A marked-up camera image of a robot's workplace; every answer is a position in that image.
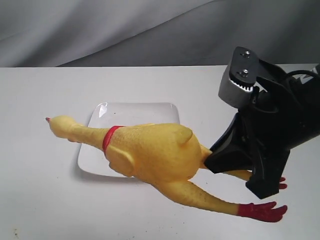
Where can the yellow rubber chicken toy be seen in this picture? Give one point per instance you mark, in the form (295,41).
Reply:
(163,155)

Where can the grey backdrop cloth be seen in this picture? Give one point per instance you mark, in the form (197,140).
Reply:
(131,33)

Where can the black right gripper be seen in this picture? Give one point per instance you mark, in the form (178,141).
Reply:
(285,114)

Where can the white square plate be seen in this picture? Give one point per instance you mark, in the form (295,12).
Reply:
(108,114)

